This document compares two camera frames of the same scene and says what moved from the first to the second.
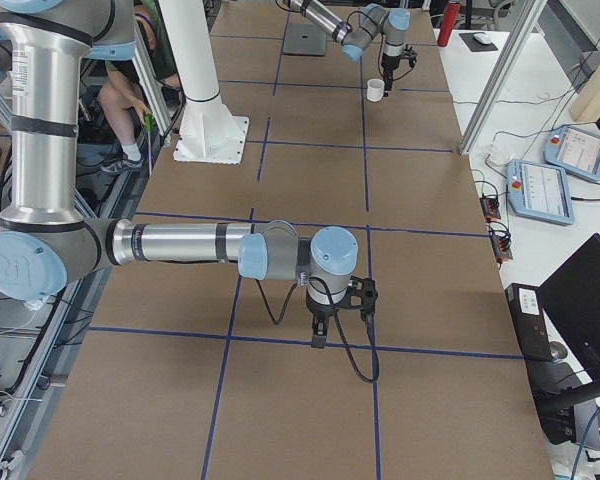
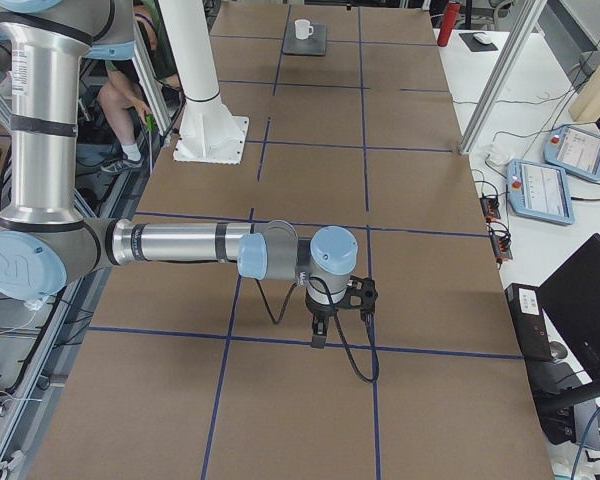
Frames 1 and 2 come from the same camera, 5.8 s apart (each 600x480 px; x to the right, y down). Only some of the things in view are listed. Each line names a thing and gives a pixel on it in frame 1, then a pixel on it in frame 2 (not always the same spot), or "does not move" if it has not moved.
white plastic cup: x=375 y=89 -> x=303 y=29
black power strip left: x=490 y=207 does not move
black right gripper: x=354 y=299 does not move
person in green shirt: x=120 y=86 does not move
